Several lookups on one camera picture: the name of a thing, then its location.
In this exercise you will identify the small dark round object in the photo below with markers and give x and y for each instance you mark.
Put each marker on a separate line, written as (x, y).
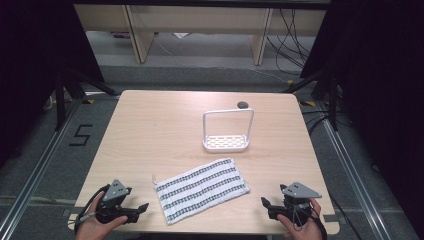
(242, 104)

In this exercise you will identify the light wooden desk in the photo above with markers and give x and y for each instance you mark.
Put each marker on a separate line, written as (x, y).
(200, 20)

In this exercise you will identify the white towel rack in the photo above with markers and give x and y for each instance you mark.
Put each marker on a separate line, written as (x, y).
(226, 141)

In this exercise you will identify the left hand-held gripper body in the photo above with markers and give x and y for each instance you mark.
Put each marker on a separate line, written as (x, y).
(115, 193)

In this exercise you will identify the black curtain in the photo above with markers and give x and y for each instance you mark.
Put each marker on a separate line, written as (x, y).
(376, 100)
(33, 66)

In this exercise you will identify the person's left hand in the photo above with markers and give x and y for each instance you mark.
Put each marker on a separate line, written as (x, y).
(96, 225)

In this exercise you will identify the person's right hand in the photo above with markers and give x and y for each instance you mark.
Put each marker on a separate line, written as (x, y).
(305, 230)

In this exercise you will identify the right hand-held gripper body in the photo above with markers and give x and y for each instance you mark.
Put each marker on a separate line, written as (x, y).
(296, 200)

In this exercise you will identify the black metal stand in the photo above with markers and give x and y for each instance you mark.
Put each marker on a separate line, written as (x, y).
(60, 100)
(332, 100)

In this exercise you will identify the white striped towel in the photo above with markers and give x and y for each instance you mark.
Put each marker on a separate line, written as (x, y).
(201, 190)

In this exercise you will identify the aluminium floor rail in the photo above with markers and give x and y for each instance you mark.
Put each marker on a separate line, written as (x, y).
(353, 180)
(36, 166)

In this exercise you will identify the yellow black floor tape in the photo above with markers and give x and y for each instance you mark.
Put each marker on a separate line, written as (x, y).
(308, 103)

